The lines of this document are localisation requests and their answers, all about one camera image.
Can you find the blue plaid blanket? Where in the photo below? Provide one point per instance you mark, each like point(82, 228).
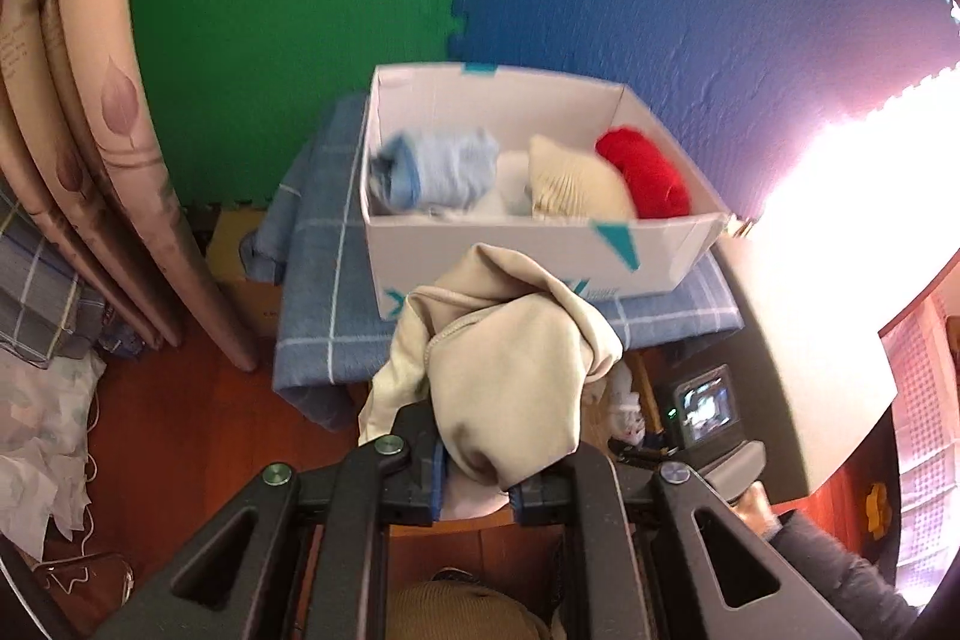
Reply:
point(322, 280)

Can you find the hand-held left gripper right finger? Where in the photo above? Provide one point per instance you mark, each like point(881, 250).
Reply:
point(525, 503)

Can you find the green foam mat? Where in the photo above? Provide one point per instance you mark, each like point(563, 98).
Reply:
point(285, 10)

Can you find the coarse woven cloth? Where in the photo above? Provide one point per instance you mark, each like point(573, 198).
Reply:
point(465, 614)

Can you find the white cardboard box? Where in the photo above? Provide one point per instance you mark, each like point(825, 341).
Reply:
point(487, 257)

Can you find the person's right forearm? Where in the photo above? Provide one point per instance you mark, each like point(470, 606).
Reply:
point(832, 580)

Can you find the light blue underwear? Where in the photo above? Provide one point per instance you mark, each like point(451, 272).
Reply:
point(442, 168)

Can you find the pink checked curtain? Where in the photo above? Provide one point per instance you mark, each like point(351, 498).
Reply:
point(922, 385)

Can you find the grey blue plaid cloth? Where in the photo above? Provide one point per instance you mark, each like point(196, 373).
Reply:
point(34, 287)

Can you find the red underwear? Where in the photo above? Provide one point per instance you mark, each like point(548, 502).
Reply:
point(649, 168)

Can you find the white patterned underwear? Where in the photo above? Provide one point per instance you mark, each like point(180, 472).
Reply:
point(626, 404)

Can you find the beige leaf print curtain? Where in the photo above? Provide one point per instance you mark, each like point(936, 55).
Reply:
point(97, 108)

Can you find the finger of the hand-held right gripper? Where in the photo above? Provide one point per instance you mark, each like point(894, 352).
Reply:
point(637, 451)

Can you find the yellow cardboard box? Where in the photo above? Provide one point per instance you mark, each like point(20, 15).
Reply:
point(240, 265)

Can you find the yellow flower toy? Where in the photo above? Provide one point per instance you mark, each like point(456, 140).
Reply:
point(874, 511)

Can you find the white knit underwear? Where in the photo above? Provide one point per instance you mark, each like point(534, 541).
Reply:
point(574, 186)

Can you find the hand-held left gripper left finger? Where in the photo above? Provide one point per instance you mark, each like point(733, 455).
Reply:
point(438, 486)

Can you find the white rounded panel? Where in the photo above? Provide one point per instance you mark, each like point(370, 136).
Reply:
point(810, 415)

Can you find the white floral cloth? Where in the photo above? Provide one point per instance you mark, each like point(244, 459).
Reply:
point(37, 445)

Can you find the beige underwear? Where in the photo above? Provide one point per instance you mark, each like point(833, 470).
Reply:
point(510, 370)

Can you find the person's right hand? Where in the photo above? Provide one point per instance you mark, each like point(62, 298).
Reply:
point(754, 511)

